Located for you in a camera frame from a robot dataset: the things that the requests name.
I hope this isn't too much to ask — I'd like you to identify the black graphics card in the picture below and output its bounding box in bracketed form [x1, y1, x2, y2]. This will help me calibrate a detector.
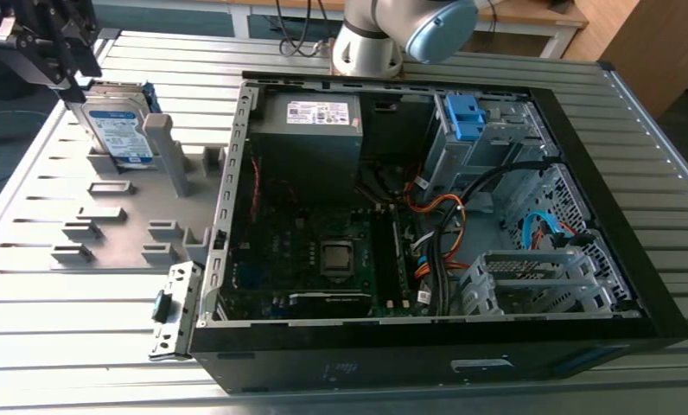
[289, 291, 374, 317]

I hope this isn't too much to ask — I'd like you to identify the black RAM stick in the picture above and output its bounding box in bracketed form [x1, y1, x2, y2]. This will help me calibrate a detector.
[389, 206, 411, 303]

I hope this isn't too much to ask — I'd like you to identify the hard disk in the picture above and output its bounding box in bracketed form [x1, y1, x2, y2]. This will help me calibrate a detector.
[66, 77, 162, 169]

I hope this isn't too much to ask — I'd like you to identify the blue data wire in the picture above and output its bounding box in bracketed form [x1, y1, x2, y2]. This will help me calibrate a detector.
[521, 210, 597, 252]

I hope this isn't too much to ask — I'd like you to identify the orange power wire bundle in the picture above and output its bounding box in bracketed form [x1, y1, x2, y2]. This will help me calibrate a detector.
[405, 194, 471, 282]

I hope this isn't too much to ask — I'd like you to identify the long black cable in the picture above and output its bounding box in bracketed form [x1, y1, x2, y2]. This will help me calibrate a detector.
[427, 160, 558, 316]

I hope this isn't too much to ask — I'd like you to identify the green motherboard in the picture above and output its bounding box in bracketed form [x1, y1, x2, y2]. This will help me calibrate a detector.
[227, 207, 431, 319]

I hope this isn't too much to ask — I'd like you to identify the black open PC case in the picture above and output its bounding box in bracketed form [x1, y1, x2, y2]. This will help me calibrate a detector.
[187, 71, 688, 394]

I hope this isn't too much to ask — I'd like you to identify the blue black bracket latch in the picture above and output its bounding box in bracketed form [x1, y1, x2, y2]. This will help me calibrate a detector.
[151, 290, 174, 323]

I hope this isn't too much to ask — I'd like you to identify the grey power supply unit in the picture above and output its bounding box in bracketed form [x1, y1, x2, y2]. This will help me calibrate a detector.
[250, 91, 363, 208]

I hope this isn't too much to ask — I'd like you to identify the tall metal drive cage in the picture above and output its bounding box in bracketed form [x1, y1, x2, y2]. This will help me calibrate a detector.
[423, 93, 558, 191]

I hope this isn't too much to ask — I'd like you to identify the black office chair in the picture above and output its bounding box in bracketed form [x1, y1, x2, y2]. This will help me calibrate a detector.
[0, 0, 40, 101]

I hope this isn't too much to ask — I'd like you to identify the perforated metal disk bay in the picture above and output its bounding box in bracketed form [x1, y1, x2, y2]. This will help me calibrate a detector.
[453, 246, 616, 316]

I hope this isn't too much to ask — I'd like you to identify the thin red wire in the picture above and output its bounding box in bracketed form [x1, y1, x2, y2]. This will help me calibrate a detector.
[250, 156, 263, 220]

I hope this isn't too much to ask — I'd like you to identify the grey parts rack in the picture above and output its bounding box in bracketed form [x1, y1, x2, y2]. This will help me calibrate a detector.
[48, 112, 230, 271]

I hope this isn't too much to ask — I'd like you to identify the wooden desk with white frame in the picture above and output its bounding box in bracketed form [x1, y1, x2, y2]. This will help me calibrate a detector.
[92, 0, 589, 60]

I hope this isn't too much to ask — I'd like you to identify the silver hinged slot bracket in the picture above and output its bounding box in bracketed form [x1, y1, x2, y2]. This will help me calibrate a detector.
[148, 260, 206, 362]

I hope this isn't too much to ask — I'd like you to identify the wooden cabinet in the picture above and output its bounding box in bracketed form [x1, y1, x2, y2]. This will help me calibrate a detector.
[562, 0, 688, 120]

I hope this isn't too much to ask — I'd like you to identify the silver CPU in socket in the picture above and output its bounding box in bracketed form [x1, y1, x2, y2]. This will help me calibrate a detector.
[319, 243, 355, 276]

